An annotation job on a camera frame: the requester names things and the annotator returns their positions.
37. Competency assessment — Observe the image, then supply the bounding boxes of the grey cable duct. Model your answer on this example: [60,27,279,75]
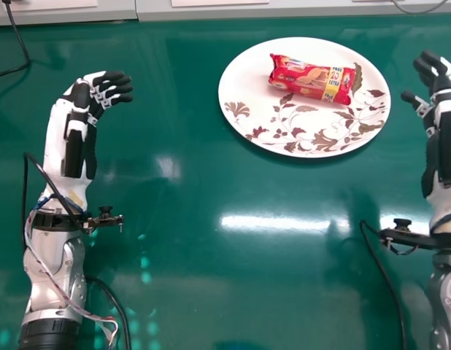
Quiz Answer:
[0,0,139,27]
[137,0,451,23]

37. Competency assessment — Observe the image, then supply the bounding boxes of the thin grey cable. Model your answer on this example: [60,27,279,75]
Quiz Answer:
[391,0,416,15]

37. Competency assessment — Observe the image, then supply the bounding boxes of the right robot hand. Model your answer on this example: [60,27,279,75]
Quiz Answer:
[400,50,451,234]

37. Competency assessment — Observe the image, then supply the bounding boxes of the black plug cable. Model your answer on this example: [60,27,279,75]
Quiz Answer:
[0,0,31,80]

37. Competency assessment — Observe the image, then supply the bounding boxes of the white ribbon wire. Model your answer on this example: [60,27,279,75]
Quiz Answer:
[23,198,119,346]

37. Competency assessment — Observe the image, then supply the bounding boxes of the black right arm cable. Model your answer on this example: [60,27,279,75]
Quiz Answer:
[358,219,409,350]

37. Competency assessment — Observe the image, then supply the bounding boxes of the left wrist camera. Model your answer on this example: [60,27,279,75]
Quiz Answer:
[85,206,126,234]

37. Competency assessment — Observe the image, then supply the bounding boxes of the red biscuit packet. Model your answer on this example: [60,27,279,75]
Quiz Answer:
[268,52,364,106]

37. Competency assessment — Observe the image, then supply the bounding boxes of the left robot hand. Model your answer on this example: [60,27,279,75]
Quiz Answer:
[28,70,134,231]

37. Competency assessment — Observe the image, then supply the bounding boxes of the white socket strip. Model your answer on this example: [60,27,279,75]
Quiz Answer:
[170,0,270,7]
[0,0,99,8]

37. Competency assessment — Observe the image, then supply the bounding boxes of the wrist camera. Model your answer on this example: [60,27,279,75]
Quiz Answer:
[378,217,451,255]
[85,206,126,234]

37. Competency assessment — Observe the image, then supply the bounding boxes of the plate with brown leaf pattern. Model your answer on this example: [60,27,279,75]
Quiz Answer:
[217,36,391,158]

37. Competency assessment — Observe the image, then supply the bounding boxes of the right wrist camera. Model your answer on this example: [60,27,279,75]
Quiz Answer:
[378,217,451,255]

